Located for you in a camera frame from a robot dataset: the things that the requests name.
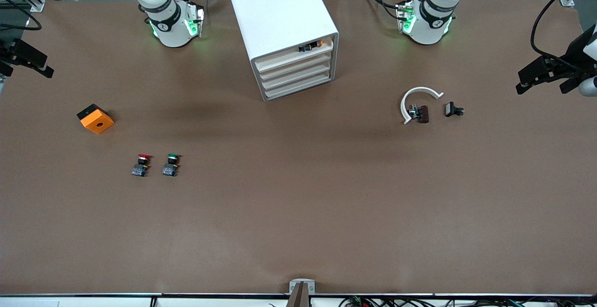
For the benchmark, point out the white table edge rail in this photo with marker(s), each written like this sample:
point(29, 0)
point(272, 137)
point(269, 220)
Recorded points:
point(93, 302)

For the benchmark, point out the orange and black switch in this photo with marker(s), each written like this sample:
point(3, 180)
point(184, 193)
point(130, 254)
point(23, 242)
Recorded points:
point(308, 47)

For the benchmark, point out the orange button enclosure box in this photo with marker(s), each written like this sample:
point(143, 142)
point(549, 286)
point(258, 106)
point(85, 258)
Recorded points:
point(98, 122)

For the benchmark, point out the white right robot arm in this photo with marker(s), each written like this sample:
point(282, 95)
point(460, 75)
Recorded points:
point(172, 31)

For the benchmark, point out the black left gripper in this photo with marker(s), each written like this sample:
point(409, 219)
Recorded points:
point(570, 61)

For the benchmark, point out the red push button switch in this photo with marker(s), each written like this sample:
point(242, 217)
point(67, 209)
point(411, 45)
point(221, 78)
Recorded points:
point(139, 170)

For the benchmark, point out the green push button switch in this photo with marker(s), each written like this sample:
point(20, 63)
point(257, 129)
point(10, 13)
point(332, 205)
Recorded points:
point(169, 170)

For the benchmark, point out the brown table mat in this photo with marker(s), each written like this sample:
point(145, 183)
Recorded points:
point(298, 204)

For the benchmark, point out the white curved plastic part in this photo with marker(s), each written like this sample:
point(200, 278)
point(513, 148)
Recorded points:
point(423, 88)

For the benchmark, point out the silver arm base connector panel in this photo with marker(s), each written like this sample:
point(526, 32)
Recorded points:
point(405, 17)
point(195, 17)

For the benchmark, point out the grey metal bracket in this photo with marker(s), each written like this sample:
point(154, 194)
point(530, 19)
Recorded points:
point(302, 282)

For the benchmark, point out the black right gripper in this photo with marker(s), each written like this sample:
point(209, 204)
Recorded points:
point(10, 51)

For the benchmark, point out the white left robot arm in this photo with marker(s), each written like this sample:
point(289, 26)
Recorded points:
point(426, 29)

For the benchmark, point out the small black electrical component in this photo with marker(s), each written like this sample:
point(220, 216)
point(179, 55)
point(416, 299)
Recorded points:
point(450, 109)

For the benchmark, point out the tapered metal bar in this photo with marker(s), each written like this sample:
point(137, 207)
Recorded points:
point(299, 297)

